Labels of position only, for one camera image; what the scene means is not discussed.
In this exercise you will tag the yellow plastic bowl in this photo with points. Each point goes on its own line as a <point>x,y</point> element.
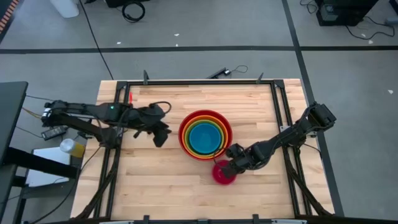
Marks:
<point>185,138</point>

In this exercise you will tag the white trash bin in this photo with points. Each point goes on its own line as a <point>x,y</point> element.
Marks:
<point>65,7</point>

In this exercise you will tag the orange plastic bowl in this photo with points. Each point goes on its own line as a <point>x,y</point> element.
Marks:
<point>183,134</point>

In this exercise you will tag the black equipment case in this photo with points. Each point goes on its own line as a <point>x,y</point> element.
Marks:
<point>342,12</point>

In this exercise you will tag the black orange striped floor strip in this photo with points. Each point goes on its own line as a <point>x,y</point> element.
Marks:
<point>7,14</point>

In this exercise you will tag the white panel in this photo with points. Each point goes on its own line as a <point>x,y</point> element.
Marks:
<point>46,171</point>

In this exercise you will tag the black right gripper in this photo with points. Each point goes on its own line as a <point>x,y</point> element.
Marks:
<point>247,158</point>

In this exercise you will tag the black power strip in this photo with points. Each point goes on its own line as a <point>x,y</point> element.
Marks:
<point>217,73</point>

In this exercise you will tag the black power adapter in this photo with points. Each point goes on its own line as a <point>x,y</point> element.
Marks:
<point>54,132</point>

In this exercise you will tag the clear bottle yellow liquid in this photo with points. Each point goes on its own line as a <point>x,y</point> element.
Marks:
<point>73,147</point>

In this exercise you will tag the blue plastic bowl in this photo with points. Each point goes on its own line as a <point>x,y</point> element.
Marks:
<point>205,138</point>

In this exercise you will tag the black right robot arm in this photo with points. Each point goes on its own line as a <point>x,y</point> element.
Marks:
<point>295,130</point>

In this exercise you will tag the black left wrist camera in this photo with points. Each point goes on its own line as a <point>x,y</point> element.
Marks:
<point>156,110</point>

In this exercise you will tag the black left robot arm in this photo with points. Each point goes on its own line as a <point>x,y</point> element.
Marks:
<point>93,112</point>

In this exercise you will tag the black desk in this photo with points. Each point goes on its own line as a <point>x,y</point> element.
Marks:
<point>11,118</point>

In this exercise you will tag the green plastic bowl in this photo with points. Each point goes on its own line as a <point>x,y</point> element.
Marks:
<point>187,138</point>

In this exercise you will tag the small red plastic bowl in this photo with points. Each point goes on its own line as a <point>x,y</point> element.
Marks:
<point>217,175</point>

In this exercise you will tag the nested rainbow bowls stack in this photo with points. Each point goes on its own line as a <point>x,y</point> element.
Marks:
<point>181,133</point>

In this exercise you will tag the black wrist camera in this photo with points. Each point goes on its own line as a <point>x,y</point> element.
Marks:
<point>156,110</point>
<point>234,151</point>

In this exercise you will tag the grey power adapter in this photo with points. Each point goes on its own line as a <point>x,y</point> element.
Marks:
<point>392,21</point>

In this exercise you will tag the black aluminium table frame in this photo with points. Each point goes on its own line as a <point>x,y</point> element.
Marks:
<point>199,82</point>

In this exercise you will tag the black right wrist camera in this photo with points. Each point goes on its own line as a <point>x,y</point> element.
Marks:
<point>234,151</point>

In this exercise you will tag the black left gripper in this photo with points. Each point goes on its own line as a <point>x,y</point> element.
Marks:
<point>146,119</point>

